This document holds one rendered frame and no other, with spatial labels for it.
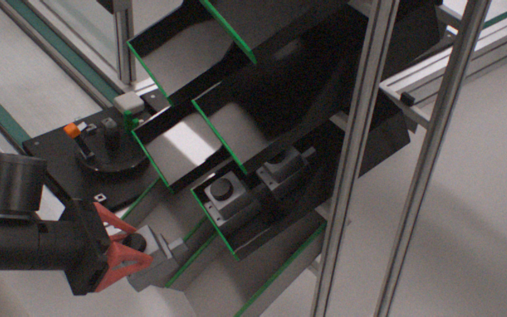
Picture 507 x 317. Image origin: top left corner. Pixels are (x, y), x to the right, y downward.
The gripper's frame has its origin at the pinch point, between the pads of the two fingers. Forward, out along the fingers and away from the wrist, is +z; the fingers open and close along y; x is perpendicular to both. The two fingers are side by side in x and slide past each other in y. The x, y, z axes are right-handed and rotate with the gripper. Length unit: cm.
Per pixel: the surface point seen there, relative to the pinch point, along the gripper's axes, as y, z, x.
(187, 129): 18.9, 13.1, -6.6
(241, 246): -4.5, 11.0, -5.4
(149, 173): 35.5, 25.4, 15.6
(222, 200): 0.4, 8.4, -8.9
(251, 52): -4.1, -5.0, -32.3
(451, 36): 51, 96, -23
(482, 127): 31, 99, -13
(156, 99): 55, 34, 11
